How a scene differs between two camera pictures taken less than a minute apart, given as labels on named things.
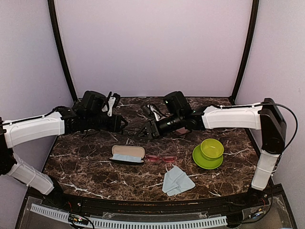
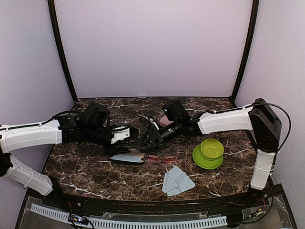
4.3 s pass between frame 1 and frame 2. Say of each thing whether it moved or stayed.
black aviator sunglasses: moved
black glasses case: stayed
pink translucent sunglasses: stayed
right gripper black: moved
